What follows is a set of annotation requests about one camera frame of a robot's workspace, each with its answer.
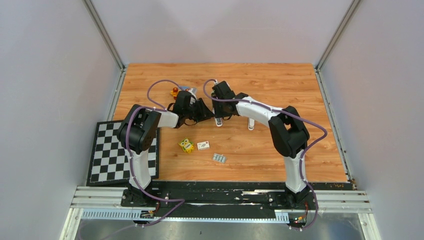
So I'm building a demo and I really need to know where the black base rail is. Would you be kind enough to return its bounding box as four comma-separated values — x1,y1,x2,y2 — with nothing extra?
71,180,372,226

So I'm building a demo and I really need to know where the orange toy car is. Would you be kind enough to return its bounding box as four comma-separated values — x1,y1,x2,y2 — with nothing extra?
170,87,181,100

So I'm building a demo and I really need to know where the white staple box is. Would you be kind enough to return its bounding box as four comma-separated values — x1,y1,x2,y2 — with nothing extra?
196,141,210,151

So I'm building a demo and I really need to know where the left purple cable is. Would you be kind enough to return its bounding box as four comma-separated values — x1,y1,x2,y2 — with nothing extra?
125,79,186,228

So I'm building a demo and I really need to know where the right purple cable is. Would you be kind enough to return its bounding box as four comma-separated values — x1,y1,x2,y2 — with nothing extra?
202,78,328,231

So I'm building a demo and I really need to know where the checkerboard calibration mat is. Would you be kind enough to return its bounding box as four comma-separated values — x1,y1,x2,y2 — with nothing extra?
86,119,161,187

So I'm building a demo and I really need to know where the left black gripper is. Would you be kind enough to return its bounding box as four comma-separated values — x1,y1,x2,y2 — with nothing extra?
183,98,215,123

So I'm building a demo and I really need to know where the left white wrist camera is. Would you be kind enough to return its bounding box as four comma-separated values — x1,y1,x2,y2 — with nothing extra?
185,87,198,99

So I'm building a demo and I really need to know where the yellow owl toy block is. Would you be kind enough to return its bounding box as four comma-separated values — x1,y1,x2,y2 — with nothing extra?
178,138,195,154

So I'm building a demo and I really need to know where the grey white stapler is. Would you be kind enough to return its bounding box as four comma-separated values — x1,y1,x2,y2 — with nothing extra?
214,117,223,127

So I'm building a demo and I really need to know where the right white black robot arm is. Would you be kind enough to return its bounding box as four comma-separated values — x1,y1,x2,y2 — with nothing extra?
212,81,310,209

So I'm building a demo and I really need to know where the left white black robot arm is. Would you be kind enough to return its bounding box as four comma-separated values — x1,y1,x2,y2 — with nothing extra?
116,91,215,207

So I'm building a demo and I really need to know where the purple cable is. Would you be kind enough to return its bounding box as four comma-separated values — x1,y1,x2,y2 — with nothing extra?
202,78,328,231
125,79,186,228

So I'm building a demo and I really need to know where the small white stapler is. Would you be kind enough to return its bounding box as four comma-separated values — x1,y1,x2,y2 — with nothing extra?
248,118,255,131

